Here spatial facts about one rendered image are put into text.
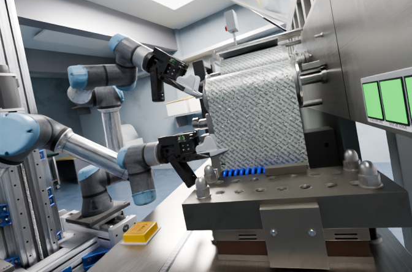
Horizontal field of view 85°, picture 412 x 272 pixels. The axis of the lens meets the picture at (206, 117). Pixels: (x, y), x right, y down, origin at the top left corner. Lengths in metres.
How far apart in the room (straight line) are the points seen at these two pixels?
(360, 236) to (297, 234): 0.11
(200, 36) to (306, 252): 4.60
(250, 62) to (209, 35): 3.89
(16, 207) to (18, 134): 0.53
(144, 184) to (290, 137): 0.46
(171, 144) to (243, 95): 0.25
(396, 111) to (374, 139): 3.78
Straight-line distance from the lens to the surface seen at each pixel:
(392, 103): 0.35
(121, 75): 0.85
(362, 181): 0.50
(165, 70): 0.72
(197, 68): 1.02
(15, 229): 1.29
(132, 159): 0.75
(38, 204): 1.29
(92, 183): 1.27
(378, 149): 4.16
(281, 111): 0.62
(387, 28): 0.36
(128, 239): 0.72
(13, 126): 0.80
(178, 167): 0.69
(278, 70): 0.63
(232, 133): 0.64
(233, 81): 0.64
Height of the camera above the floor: 1.22
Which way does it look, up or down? 2 degrees down
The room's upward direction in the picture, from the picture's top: 11 degrees counter-clockwise
